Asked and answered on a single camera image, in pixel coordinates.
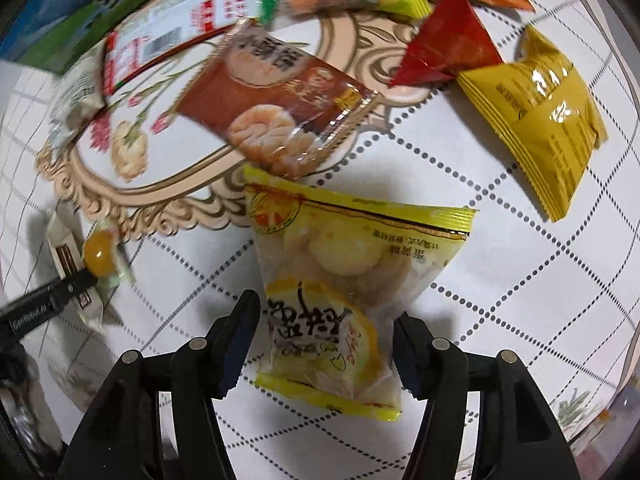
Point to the white red-label snack packet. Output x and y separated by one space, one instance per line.
165 30

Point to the white printed tablecloth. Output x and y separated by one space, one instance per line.
450 260

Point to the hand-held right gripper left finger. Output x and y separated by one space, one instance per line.
235 355

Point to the small white brown-striped packet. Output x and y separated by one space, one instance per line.
65 255

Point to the yellow candy in clear wrapper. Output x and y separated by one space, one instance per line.
97 255

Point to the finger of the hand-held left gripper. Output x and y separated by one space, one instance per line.
45 300

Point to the green and blue snack bag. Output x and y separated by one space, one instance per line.
65 25

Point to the brown biscuit packet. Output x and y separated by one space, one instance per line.
280 95

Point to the mustard yellow snack packet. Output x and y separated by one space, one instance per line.
540 110

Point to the red triangular snack packet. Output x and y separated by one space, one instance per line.
450 45

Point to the yellow clear biscuit packet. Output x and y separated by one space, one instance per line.
325 260

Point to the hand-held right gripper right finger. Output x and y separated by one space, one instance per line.
407 355

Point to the pale grey snack packet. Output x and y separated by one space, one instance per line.
75 95

